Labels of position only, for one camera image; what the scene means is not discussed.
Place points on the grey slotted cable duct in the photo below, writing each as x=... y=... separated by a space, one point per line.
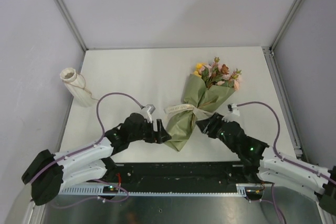
x=207 y=190

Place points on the aluminium frame post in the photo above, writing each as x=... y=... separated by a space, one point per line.
x=71 y=24
x=294 y=8

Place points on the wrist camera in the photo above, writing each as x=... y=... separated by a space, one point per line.
x=233 y=113
x=147 y=112

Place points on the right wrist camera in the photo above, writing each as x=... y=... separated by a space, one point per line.
x=233 y=113

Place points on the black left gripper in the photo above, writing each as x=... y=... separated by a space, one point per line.
x=160 y=136

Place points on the right aluminium table rail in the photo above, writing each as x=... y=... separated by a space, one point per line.
x=284 y=103

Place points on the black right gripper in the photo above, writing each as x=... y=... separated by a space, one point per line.
x=210 y=125

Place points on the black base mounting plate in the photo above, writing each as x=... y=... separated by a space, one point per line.
x=194 y=173

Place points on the right aluminium frame post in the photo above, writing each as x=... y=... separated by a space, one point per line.
x=294 y=8

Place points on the white ribbed ceramic vase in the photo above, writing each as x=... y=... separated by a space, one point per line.
x=77 y=86

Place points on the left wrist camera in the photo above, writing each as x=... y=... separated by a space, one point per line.
x=147 y=112

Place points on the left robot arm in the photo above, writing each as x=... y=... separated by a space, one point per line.
x=50 y=173

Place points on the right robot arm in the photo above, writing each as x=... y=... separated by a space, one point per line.
x=263 y=163

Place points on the left aluminium frame post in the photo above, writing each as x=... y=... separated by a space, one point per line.
x=71 y=24

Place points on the cream printed ribbon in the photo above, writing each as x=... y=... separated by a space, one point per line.
x=199 y=113

